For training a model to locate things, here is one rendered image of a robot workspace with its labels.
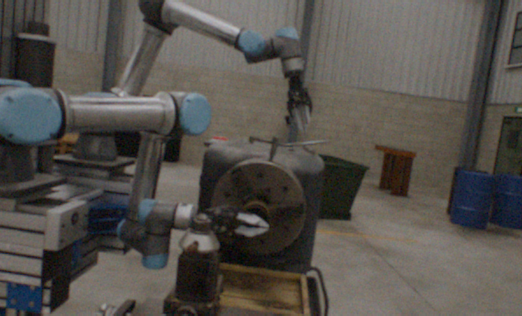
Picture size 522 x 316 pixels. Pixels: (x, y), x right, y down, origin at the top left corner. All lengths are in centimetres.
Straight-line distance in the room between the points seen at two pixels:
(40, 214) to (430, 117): 1185
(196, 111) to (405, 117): 1121
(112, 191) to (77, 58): 1062
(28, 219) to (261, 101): 1045
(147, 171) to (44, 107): 43
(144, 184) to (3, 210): 39
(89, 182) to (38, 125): 61
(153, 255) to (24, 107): 53
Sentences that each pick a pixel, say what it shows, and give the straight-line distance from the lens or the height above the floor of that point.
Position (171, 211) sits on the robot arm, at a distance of 121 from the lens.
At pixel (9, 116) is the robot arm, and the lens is 98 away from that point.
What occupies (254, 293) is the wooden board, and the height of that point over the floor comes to 88.
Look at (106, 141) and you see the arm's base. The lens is 157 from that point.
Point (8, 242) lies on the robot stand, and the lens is 114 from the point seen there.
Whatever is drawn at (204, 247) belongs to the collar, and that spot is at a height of 113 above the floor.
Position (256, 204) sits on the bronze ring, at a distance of 130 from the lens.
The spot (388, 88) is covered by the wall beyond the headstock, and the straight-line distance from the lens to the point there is 1210.
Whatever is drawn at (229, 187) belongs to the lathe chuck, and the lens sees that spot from 141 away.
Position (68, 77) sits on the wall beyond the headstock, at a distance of 1214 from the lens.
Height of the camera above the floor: 139
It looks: 7 degrees down
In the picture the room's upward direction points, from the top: 7 degrees clockwise
